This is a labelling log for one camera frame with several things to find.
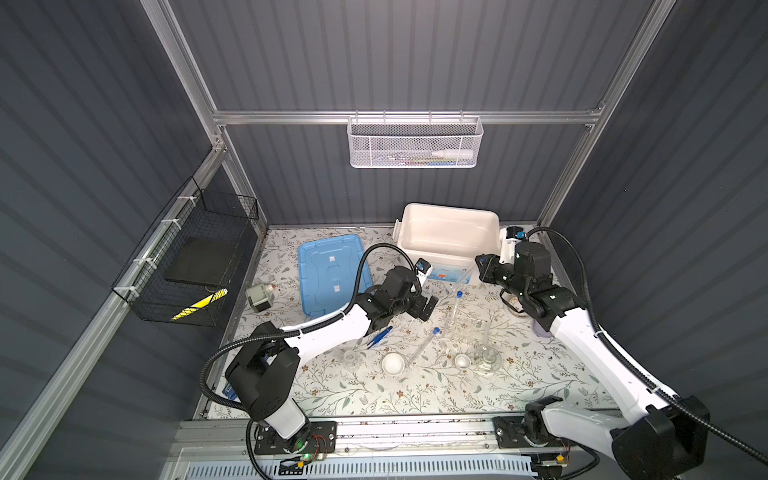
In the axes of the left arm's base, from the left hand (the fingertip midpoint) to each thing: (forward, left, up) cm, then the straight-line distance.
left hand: (425, 290), depth 84 cm
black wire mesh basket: (+19, +62, +15) cm, 67 cm away
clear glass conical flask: (-17, -16, -10) cm, 25 cm away
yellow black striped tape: (-9, +53, +13) cm, 55 cm away
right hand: (+2, -15, +10) cm, 18 cm away
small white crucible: (-16, -10, -14) cm, 23 cm away
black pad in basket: (+3, +56, +14) cm, 58 cm away
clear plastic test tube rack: (-2, -13, -15) cm, 20 cm away
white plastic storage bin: (+31, -13, -10) cm, 35 cm away
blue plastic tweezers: (-6, +14, -15) cm, 21 cm away
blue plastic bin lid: (+19, +31, -14) cm, 39 cm away
